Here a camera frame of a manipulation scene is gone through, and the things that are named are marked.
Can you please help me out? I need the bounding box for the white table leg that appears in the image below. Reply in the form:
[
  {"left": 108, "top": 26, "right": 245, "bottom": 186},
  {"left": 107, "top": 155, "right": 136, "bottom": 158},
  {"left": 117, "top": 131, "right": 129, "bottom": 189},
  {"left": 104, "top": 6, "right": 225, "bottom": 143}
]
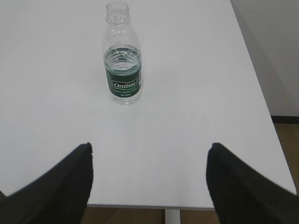
[{"left": 165, "top": 209, "right": 181, "bottom": 224}]

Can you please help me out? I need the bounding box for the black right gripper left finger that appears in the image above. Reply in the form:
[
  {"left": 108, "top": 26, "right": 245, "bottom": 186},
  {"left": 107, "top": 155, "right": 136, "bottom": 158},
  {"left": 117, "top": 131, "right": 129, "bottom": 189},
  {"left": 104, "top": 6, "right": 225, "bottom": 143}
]
[{"left": 0, "top": 143, "right": 93, "bottom": 224}]

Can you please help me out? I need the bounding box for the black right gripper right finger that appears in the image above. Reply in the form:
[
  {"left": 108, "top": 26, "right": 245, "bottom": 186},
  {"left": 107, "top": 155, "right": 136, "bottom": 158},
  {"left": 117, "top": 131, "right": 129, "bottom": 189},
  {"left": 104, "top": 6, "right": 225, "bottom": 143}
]
[{"left": 206, "top": 143, "right": 299, "bottom": 224}]

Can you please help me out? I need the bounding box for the clear green-label water bottle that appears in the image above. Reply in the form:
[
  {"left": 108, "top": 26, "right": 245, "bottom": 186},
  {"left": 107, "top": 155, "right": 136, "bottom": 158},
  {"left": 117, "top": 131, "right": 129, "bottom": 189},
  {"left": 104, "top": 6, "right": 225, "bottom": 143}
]
[{"left": 103, "top": 0, "right": 142, "bottom": 105}]

